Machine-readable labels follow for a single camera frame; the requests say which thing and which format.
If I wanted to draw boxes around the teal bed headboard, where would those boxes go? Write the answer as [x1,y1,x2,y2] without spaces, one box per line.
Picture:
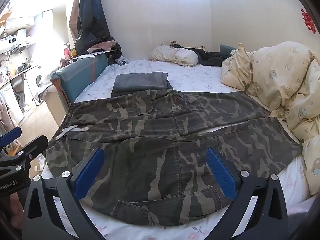
[50,52,108,107]

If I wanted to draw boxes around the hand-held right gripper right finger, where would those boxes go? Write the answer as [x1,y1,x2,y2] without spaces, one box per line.
[205,147,289,240]

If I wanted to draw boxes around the floral white bed sheet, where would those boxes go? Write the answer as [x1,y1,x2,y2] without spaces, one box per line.
[41,59,316,240]

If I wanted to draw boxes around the black clothing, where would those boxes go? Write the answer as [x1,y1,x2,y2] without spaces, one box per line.
[172,43,225,67]

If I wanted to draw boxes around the cream bear print duvet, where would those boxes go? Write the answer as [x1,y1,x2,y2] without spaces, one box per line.
[221,41,320,197]

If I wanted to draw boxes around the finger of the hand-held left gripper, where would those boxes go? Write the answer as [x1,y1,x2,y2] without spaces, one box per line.
[0,127,22,147]
[15,135,49,171]

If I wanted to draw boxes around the white washing machine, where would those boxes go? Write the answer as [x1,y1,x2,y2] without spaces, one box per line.
[24,66,48,106]

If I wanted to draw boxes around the hanging dark garment bag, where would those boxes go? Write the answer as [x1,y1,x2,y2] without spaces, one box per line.
[69,0,116,55]

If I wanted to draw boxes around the dark patterned cloth pile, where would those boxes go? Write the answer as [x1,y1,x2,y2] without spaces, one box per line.
[107,41,131,66]

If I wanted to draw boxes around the teal cushion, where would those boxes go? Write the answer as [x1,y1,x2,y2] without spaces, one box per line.
[219,44,237,58]

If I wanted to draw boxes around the cream patterned pillow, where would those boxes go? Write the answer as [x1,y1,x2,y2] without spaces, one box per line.
[149,44,199,67]

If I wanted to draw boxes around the red wall decoration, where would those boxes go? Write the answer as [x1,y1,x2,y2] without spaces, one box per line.
[301,8,317,34]

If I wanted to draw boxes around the white cloth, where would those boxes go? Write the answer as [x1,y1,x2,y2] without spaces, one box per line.
[71,51,110,60]

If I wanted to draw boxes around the white appliance with display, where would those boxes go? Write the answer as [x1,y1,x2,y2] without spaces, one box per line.
[0,29,28,51]

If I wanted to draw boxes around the folded grey pants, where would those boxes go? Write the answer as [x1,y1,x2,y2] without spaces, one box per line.
[111,72,173,98]

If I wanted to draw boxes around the camouflage pants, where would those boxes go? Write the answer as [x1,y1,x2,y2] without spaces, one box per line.
[46,89,303,227]

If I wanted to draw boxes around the person's left hand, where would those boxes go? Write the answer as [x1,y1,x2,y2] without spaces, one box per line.
[9,194,26,222]

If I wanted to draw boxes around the white wall cabinet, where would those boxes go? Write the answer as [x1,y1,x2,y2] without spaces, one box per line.
[4,9,53,31]

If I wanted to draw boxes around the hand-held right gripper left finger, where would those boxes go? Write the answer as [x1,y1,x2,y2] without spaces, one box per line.
[22,147,105,240]

